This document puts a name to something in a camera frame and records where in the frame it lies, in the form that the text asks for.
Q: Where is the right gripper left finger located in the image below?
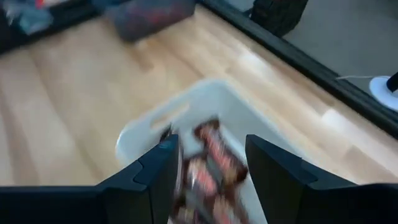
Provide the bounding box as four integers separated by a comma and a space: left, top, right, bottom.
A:
0, 134, 180, 224

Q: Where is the black power station red top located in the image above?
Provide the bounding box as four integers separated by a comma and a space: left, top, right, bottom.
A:
250, 0, 309, 38

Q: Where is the brown Snickers candy bar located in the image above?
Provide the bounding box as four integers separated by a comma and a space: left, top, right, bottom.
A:
214, 195, 250, 224
193, 119, 249, 185
183, 157, 219, 200

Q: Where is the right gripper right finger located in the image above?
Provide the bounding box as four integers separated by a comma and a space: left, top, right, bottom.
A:
244, 134, 398, 224

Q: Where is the dark grey plastic bin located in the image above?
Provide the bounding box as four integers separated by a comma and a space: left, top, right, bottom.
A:
104, 0, 197, 43

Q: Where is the white round pole base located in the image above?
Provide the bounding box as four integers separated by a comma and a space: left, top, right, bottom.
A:
369, 75, 398, 112

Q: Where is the white plastic bin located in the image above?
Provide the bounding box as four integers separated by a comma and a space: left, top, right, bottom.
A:
114, 78, 313, 224

